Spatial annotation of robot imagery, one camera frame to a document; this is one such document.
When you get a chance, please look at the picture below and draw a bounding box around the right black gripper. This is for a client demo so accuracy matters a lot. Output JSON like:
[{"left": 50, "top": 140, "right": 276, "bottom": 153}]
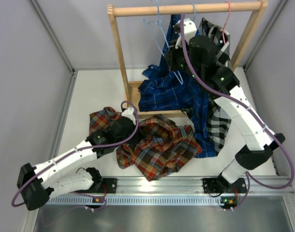
[{"left": 164, "top": 38, "right": 202, "bottom": 83}]

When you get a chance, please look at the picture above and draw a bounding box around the red brown plaid shirt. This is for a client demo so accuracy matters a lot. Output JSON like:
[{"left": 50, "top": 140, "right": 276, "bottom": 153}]
[{"left": 88, "top": 106, "right": 203, "bottom": 181}]

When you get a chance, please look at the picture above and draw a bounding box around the light blue hanger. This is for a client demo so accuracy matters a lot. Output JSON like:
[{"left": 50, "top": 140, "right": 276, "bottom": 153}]
[{"left": 142, "top": 0, "right": 184, "bottom": 85}]

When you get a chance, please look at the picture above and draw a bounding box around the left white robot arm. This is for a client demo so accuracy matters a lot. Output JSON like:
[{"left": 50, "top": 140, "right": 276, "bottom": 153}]
[{"left": 16, "top": 116, "right": 138, "bottom": 211}]

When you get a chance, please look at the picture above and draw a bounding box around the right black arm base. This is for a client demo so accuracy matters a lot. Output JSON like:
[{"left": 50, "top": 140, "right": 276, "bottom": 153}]
[{"left": 202, "top": 176, "right": 249, "bottom": 211}]

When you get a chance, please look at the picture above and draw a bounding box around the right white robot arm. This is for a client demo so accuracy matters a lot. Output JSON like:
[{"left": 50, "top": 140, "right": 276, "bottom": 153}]
[{"left": 164, "top": 35, "right": 285, "bottom": 192}]

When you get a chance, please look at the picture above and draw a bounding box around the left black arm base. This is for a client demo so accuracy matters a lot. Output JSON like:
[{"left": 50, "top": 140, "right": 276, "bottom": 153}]
[{"left": 74, "top": 166, "right": 118, "bottom": 211}]

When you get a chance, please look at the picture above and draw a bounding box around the blue plaid shirt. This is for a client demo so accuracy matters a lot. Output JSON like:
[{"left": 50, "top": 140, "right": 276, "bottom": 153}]
[{"left": 138, "top": 14, "right": 217, "bottom": 158}]

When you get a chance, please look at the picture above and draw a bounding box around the black white plaid shirt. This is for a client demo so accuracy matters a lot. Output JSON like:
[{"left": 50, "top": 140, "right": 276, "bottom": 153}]
[{"left": 199, "top": 18, "right": 232, "bottom": 156}]

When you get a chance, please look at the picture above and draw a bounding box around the wooden clothes rack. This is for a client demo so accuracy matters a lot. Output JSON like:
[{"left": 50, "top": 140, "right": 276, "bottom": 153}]
[{"left": 107, "top": 0, "right": 268, "bottom": 107}]

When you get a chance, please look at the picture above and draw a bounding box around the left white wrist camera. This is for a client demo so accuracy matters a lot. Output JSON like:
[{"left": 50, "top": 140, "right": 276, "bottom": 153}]
[{"left": 121, "top": 107, "right": 136, "bottom": 124}]

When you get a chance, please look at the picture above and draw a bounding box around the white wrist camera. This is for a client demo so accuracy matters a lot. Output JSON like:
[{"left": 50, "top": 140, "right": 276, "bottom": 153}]
[
  {"left": 121, "top": 107, "right": 136, "bottom": 124},
  {"left": 175, "top": 18, "right": 198, "bottom": 49}
]

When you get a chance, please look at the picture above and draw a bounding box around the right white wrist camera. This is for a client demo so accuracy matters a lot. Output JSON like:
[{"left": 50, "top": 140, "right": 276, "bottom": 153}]
[{"left": 175, "top": 18, "right": 198, "bottom": 49}]

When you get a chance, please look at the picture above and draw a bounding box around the pink wire hanger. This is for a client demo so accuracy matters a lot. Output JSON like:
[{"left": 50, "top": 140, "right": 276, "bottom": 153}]
[{"left": 212, "top": 0, "right": 232, "bottom": 58}]

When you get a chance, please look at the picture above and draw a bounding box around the aluminium mounting rail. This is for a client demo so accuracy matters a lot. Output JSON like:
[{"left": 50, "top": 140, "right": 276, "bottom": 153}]
[{"left": 48, "top": 176, "right": 295, "bottom": 207}]

